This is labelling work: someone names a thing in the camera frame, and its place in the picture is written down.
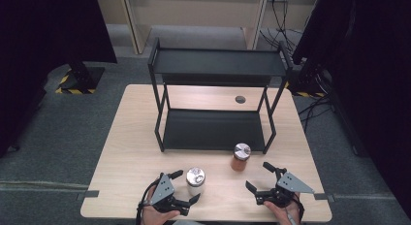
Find black floor cables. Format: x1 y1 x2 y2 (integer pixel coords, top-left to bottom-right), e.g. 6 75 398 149
299 94 333 133

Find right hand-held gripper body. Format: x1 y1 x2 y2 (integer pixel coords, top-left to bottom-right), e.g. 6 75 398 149
255 168 315 209

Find black two-tier metal shelf rack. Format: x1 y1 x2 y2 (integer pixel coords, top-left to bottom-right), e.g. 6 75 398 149
147 37 294 155

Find beige wooden furniture frame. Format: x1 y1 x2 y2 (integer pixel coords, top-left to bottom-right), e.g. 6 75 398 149
95 0 269 54

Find right hand-held gripper black cable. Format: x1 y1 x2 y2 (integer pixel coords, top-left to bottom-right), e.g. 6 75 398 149
284 192 306 225

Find person's right hand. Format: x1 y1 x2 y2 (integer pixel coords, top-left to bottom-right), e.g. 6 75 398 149
264 193 303 225

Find person's left hand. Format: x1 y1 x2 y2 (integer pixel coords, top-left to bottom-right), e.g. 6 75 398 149
142 185 181 225

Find grey tape strip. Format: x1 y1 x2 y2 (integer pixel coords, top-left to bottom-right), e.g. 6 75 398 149
313 193 336 203
76 190 100 202

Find orange powder spice jar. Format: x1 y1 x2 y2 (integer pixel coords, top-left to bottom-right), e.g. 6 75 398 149
230 143 252 172

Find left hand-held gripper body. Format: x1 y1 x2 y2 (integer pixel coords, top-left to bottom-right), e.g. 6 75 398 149
149 173 192 217

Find hand-held gripper black cable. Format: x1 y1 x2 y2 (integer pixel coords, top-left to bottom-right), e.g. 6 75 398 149
284 192 306 225
135 177 163 225

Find white powder spice jar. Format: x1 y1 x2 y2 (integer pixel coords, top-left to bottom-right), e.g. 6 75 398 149
185 167 206 197

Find black curtain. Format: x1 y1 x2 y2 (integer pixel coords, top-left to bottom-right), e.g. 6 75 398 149
292 0 411 216
0 0 118 158

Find bundle of black wall cables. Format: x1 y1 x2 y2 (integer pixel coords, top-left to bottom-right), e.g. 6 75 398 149
260 0 304 53

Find left hand-held gripper black cable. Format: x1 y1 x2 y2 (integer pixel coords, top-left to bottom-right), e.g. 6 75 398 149
135 177 163 225

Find black stand base striped tape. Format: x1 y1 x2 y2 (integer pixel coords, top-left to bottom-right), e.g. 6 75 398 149
285 56 328 98
54 61 106 95

